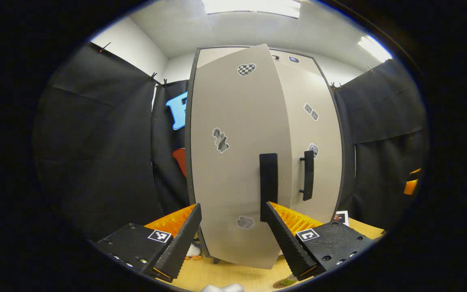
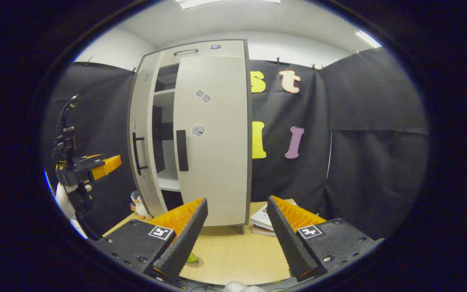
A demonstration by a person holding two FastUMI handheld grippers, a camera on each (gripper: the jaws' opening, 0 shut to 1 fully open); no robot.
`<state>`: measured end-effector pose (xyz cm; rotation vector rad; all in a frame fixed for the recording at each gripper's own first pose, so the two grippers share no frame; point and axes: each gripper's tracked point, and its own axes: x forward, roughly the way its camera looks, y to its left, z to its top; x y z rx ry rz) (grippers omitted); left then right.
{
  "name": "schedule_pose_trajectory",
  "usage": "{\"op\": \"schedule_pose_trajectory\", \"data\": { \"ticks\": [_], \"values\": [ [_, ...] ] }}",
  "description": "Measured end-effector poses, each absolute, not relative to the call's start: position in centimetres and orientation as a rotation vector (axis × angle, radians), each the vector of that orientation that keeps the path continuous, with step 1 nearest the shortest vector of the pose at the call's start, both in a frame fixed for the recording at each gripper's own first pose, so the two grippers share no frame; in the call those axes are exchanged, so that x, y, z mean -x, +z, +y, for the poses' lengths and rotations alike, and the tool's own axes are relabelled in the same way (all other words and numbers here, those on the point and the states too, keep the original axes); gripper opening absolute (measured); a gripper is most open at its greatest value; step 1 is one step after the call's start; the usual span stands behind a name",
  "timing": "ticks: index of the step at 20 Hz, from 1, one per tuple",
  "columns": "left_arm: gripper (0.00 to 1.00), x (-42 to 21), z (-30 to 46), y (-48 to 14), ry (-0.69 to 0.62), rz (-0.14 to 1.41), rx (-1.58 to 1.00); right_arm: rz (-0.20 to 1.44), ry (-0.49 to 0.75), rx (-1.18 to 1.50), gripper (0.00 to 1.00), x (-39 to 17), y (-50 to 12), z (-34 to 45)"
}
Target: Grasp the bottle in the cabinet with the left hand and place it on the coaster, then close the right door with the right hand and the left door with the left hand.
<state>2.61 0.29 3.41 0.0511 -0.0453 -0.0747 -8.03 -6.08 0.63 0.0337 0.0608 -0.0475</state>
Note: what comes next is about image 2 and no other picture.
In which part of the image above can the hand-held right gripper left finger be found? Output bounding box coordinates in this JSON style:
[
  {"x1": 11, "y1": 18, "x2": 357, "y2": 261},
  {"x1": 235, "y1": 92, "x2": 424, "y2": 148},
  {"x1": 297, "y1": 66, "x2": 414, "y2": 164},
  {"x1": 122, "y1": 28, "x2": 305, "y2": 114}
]
[{"x1": 94, "y1": 198, "x2": 209, "y2": 282}]

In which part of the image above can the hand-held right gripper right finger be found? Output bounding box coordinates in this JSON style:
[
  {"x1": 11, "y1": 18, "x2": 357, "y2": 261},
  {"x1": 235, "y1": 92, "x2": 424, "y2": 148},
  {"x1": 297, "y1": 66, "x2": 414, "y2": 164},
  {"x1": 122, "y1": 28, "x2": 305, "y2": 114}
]
[{"x1": 266, "y1": 195, "x2": 384, "y2": 283}]

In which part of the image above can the white cabinet door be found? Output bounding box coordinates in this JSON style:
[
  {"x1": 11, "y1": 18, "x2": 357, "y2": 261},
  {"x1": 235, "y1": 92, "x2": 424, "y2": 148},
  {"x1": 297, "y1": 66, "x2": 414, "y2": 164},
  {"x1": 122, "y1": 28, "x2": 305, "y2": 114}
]
[
  {"x1": 129, "y1": 51, "x2": 169, "y2": 217},
  {"x1": 173, "y1": 56, "x2": 251, "y2": 227}
]

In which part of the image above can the white and grey cabinet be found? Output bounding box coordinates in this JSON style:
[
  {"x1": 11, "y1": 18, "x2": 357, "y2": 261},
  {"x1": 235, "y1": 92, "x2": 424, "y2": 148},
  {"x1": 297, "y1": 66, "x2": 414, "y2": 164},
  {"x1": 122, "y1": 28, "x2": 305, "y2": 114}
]
[{"x1": 127, "y1": 39, "x2": 253, "y2": 228}]

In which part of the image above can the white cabinet drawer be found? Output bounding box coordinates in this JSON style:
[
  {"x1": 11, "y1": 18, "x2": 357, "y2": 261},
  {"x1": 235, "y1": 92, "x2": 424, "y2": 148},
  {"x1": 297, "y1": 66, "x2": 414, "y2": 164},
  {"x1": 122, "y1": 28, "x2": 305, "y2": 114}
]
[{"x1": 159, "y1": 40, "x2": 246, "y2": 65}]

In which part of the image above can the thin book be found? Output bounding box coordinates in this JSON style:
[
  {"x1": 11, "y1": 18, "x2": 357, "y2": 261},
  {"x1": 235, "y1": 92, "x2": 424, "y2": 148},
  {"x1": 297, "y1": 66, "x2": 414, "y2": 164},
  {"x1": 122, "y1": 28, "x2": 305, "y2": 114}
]
[{"x1": 252, "y1": 225, "x2": 278, "y2": 237}]

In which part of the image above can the white magazine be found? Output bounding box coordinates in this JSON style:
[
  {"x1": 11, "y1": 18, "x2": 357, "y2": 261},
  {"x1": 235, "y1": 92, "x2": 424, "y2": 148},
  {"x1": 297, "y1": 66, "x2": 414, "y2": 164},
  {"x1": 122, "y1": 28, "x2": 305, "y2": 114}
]
[{"x1": 250, "y1": 203, "x2": 299, "y2": 232}]

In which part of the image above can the penguin toy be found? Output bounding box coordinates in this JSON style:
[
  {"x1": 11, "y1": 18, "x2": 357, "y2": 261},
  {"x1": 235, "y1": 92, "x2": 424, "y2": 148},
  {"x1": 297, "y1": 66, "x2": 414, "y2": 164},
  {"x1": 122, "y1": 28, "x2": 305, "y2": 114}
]
[{"x1": 130, "y1": 191, "x2": 151, "y2": 221}]

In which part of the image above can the black backdrop cloth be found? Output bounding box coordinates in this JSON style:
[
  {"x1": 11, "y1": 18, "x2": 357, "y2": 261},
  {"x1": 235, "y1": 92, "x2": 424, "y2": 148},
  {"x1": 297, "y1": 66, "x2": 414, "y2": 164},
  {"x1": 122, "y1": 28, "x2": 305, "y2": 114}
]
[{"x1": 43, "y1": 48, "x2": 429, "y2": 240}]

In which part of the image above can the wide ceiling light panel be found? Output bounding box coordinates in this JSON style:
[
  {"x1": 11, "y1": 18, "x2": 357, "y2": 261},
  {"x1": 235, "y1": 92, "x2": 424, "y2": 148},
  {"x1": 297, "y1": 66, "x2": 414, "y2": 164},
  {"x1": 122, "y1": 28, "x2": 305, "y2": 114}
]
[{"x1": 176, "y1": 0, "x2": 281, "y2": 9}]

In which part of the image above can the narrow ceiling light panel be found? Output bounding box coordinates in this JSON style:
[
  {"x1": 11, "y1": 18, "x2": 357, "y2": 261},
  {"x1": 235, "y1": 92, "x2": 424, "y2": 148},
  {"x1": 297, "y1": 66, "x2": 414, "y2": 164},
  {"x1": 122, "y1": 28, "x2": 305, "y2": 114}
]
[{"x1": 355, "y1": 30, "x2": 382, "y2": 48}]

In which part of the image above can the bundle of thin cables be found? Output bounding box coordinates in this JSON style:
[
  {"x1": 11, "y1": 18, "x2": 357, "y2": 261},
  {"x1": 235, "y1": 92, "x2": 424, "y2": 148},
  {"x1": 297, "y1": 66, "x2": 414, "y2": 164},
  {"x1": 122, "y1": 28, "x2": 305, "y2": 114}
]
[{"x1": 173, "y1": 276, "x2": 218, "y2": 292}]

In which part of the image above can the black bar door handle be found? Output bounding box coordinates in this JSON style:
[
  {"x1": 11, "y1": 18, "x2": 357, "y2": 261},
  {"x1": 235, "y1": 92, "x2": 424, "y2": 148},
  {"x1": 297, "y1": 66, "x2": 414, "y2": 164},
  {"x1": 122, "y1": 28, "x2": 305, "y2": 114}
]
[{"x1": 132, "y1": 132, "x2": 149, "y2": 176}]

